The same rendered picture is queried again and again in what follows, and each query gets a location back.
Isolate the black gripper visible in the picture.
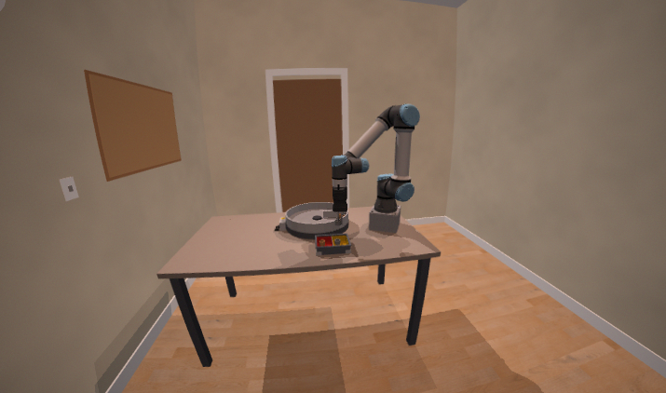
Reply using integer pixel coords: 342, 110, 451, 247
333, 178, 347, 224

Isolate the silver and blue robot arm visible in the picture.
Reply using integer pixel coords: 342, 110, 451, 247
332, 104, 420, 213

